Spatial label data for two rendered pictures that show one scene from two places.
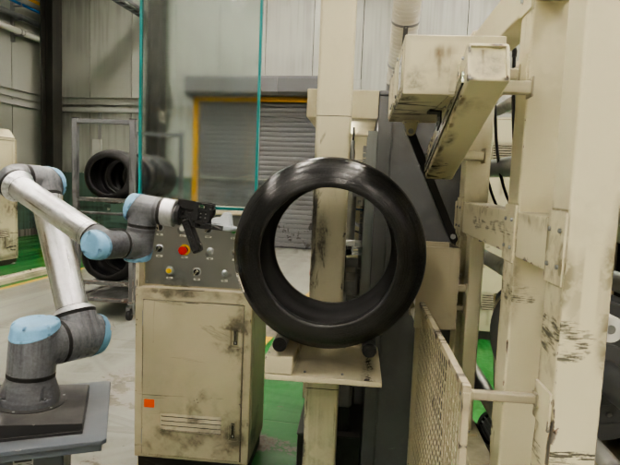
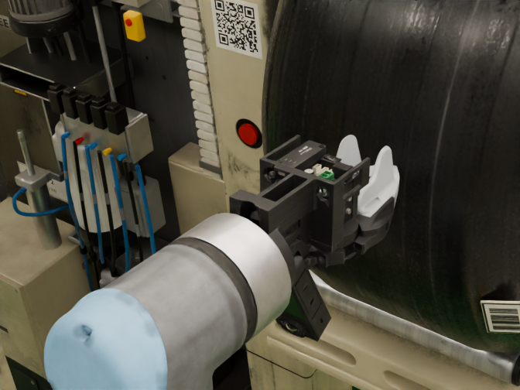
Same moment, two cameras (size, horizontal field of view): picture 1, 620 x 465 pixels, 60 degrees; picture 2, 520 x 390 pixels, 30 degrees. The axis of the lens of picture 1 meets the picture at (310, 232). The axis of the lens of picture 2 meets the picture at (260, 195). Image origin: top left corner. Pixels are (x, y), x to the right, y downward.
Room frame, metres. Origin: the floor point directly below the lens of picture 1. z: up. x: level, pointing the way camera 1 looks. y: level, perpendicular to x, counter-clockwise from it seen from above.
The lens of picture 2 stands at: (1.40, 0.88, 1.76)
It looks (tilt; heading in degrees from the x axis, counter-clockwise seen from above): 36 degrees down; 306
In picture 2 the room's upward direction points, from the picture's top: 6 degrees counter-clockwise
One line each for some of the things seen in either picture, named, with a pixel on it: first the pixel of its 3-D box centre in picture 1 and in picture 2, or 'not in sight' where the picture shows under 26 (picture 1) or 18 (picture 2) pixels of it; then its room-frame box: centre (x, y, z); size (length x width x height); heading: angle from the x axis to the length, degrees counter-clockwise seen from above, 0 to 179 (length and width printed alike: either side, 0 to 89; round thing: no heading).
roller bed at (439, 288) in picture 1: (433, 283); not in sight; (1.98, -0.47, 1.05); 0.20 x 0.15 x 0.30; 175
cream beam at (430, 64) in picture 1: (435, 87); not in sight; (1.64, -0.36, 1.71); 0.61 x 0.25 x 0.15; 175
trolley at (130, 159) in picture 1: (133, 216); not in sight; (5.66, 1.89, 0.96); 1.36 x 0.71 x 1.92; 169
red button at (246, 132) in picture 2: not in sight; (250, 132); (2.05, -0.01, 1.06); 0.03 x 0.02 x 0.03; 175
